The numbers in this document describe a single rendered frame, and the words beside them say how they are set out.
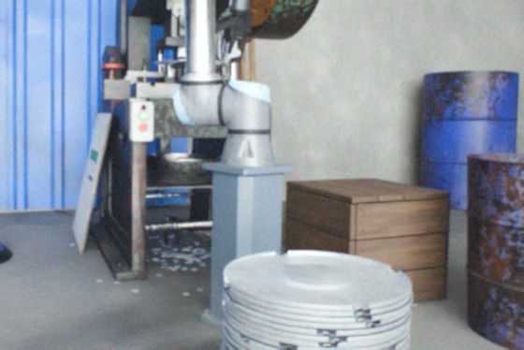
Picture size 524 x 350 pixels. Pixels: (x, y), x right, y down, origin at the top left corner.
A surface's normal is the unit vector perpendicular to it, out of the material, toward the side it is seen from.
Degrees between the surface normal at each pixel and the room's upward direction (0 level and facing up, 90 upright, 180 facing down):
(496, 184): 92
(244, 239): 90
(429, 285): 90
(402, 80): 90
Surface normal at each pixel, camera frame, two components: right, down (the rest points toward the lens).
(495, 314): -0.93, 0.04
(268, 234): 0.60, 0.05
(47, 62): 0.32, 0.05
